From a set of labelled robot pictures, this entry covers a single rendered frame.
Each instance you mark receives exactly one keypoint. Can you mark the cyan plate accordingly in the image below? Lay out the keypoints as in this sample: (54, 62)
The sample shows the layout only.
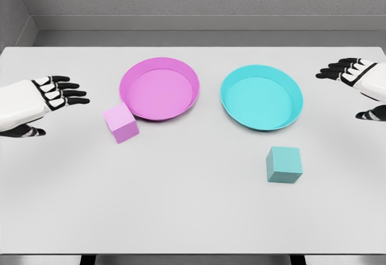
(261, 97)

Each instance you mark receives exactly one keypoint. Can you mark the cyan block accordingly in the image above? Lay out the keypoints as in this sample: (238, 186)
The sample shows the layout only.
(284, 164)

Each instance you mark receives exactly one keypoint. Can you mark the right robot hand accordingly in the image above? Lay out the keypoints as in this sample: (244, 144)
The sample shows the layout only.
(366, 76)

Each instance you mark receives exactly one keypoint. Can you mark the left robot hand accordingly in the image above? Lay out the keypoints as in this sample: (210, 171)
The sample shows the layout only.
(21, 102)

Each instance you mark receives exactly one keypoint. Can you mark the pink block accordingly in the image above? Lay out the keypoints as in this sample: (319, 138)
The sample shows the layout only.
(120, 122)

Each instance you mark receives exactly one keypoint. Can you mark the pink plate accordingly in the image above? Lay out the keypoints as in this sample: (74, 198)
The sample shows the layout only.
(159, 89)

